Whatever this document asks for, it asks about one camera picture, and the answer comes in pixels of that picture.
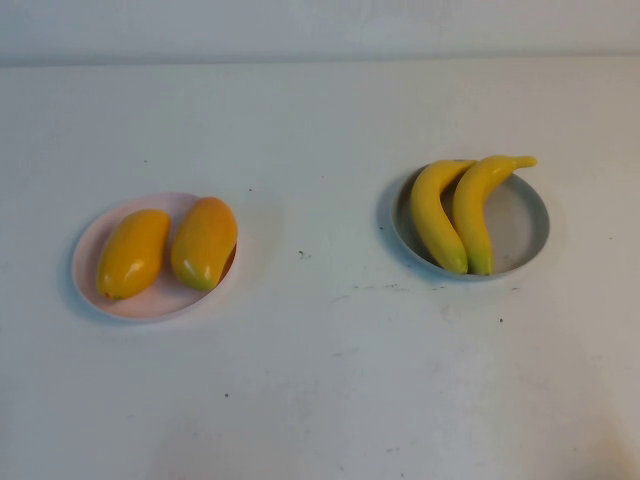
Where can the pink round plate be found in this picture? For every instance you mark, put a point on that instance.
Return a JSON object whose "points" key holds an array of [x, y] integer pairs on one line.
{"points": [[165, 302]]}

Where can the plain yellow-orange mango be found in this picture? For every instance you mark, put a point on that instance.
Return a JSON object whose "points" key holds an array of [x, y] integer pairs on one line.
{"points": [[132, 255]]}

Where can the orange mango with green tip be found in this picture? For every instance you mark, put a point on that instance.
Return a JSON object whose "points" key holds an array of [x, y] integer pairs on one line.
{"points": [[205, 240]]}

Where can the grey-blue round plate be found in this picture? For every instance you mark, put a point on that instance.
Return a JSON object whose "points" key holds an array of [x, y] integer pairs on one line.
{"points": [[520, 225]]}

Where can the yellow banana with long stem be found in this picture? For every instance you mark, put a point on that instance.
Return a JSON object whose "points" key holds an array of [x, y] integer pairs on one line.
{"points": [[475, 210]]}

